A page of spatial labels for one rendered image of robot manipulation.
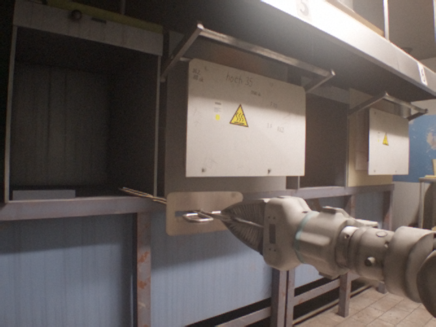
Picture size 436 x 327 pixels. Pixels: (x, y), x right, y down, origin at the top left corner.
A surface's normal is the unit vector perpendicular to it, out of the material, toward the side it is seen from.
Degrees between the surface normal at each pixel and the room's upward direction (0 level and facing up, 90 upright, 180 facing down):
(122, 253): 90
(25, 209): 90
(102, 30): 90
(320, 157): 90
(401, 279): 102
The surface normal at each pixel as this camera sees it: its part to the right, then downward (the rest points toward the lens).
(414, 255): 0.32, 0.02
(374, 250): -0.73, -0.40
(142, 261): 0.58, 0.01
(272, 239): -0.81, -0.02
